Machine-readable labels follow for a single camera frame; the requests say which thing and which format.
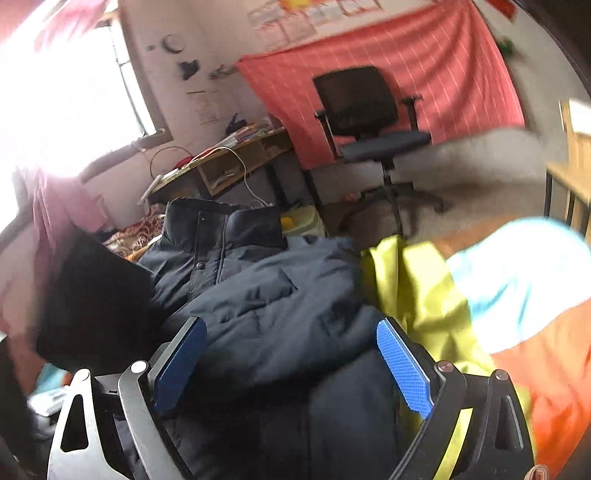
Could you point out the red striped wall cloth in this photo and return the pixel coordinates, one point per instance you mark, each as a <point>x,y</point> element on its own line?
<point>461,69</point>

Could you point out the white paper note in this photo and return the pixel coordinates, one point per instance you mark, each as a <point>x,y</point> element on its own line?
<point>203,106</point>

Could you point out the small green wall object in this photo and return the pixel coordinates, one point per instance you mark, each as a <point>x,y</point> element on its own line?
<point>508,47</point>

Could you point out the black wall ornament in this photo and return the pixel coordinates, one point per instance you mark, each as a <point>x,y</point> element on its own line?
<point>189,69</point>

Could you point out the wooden desk with shelf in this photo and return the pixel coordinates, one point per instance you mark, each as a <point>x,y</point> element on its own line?
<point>249,150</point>

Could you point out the black office chair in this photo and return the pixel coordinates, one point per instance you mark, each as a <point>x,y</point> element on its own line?
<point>355,97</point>

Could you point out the dark navy puffer jacket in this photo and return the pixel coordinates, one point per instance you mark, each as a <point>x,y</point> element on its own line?
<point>258,300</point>

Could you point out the round wall clock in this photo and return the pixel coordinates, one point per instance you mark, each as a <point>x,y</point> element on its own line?
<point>173,44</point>

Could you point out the yellow-green bin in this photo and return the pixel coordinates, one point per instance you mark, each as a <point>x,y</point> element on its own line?
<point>307,221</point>

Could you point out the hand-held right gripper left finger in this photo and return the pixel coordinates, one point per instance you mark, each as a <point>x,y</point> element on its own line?
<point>182,364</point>

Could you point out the bright window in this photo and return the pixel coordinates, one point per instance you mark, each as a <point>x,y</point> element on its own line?
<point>55,92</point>

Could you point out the pink hanging cloth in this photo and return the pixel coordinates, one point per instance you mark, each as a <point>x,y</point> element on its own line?
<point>60,207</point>

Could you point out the wooden side table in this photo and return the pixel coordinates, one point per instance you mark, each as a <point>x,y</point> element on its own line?
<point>572,177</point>

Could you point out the pile of papers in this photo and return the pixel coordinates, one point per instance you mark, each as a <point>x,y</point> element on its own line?
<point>247,133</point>

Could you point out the row of wall posters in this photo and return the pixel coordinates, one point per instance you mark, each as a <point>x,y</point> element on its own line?
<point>286,21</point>

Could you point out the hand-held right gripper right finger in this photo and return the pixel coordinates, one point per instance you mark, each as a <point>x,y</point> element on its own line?
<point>404,364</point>

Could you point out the red patterned cloth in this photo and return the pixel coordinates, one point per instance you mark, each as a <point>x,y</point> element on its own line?
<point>138,233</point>

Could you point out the red wall paper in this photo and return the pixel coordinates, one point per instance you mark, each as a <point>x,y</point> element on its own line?
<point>503,7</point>

